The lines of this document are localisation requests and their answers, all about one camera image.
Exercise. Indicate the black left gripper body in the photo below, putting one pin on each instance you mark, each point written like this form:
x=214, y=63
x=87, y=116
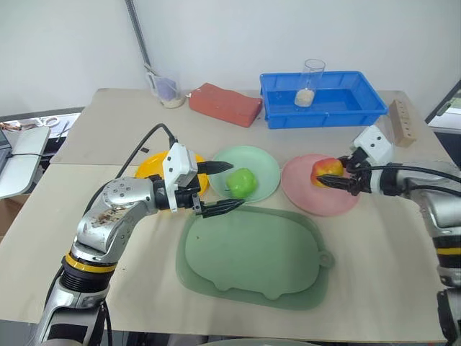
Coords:
x=187, y=200

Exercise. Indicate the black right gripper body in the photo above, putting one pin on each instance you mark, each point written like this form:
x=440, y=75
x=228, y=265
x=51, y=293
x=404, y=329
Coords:
x=360, y=178

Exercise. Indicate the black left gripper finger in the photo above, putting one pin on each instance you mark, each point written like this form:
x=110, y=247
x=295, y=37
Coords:
x=223, y=207
x=219, y=167

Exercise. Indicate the red yellow apple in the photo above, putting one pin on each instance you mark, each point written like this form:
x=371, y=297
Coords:
x=326, y=167

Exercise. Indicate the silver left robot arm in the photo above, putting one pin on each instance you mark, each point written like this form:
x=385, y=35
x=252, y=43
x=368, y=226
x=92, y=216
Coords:
x=115, y=212

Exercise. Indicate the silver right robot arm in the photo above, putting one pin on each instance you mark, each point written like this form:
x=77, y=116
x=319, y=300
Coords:
x=443, y=212

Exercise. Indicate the pink plate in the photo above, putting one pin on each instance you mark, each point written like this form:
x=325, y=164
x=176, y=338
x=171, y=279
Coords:
x=313, y=202

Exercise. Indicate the green plate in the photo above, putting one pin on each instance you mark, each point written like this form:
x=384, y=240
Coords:
x=252, y=162

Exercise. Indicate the yellow plate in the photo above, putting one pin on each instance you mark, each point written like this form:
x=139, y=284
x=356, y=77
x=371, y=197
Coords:
x=151, y=167

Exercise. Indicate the green apple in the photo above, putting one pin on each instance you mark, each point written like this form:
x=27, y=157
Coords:
x=242, y=182

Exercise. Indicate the blue plastic bin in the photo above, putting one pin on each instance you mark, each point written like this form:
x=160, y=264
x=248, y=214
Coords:
x=324, y=119

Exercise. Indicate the large green plastic tray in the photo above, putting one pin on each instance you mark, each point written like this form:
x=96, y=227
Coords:
x=252, y=252

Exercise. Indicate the red brick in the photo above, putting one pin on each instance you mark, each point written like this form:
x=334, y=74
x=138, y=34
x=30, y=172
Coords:
x=223, y=104

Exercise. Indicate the small black chip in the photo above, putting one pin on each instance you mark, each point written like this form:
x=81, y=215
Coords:
x=144, y=148

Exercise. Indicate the wooden block with holes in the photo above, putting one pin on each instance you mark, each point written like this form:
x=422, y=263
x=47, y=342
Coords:
x=402, y=122

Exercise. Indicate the clear measuring cup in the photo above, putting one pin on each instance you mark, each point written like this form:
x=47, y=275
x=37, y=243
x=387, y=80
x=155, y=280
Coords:
x=172, y=102

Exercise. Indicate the clear drinking glass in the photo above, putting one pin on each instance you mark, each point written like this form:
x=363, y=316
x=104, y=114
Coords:
x=310, y=77

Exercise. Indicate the purple scoop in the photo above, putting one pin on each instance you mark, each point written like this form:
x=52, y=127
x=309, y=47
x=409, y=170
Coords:
x=165, y=88

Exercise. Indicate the black framed screen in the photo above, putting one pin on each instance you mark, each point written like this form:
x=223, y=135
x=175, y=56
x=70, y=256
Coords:
x=446, y=102

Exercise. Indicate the white side table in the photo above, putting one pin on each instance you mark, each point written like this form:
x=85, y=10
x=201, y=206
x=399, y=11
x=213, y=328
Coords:
x=70, y=124

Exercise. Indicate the grey laptop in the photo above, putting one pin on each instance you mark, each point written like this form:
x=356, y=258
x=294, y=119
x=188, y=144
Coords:
x=25, y=151

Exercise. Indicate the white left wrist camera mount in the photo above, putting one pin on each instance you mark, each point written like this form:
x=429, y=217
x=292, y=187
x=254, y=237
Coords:
x=177, y=166

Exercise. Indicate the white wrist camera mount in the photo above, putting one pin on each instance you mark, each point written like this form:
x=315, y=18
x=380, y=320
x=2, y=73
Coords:
x=177, y=166
x=376, y=142

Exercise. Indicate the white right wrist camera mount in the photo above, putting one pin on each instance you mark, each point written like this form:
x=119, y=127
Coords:
x=376, y=142

